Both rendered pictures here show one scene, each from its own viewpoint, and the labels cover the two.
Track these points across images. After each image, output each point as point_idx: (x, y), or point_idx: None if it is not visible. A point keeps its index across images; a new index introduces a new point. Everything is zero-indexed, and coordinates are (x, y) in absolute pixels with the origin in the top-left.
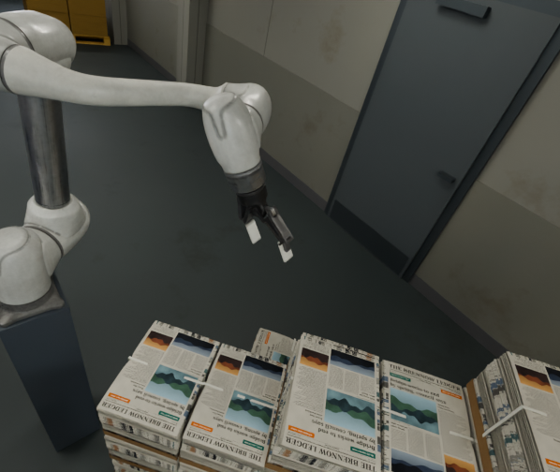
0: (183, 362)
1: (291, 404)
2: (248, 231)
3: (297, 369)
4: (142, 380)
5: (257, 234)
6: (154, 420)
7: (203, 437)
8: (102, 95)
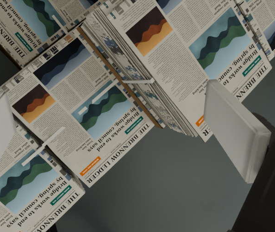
0: (0, 159)
1: (180, 105)
2: None
3: (149, 66)
4: (0, 214)
5: None
6: (57, 210)
7: (101, 168)
8: None
